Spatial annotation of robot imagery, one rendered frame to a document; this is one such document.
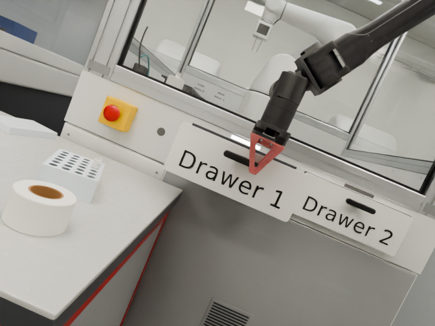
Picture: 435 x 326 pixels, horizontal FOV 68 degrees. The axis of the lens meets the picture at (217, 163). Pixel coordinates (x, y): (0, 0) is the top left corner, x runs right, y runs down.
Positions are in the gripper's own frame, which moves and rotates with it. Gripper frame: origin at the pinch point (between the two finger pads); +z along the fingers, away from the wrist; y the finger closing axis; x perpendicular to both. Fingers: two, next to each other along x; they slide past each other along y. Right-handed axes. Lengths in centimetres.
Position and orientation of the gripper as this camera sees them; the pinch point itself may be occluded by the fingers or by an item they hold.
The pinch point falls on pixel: (253, 168)
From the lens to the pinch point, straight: 65.1
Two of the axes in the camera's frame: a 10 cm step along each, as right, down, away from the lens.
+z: -4.0, 9.1, 1.3
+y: 0.9, -1.0, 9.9
